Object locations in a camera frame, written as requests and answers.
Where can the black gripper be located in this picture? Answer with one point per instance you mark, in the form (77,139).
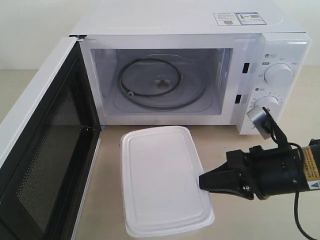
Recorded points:
(260,172)

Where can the white plastic food container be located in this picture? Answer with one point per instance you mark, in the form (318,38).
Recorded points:
(162,199)

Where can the white microwave door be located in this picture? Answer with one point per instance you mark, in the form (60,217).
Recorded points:
(48,145)

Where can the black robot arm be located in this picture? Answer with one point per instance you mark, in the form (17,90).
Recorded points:
(310,163)

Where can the white Midea microwave oven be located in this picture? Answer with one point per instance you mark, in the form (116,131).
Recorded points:
(235,57)

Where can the lower white timer knob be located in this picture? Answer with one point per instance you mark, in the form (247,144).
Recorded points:
(269,102)

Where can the upper white power knob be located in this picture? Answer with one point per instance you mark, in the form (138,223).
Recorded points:
(278,74)

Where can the glass turntable plate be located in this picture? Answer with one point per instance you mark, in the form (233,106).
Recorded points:
(162,82)

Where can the white label sticker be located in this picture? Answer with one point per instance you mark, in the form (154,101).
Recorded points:
(238,19)

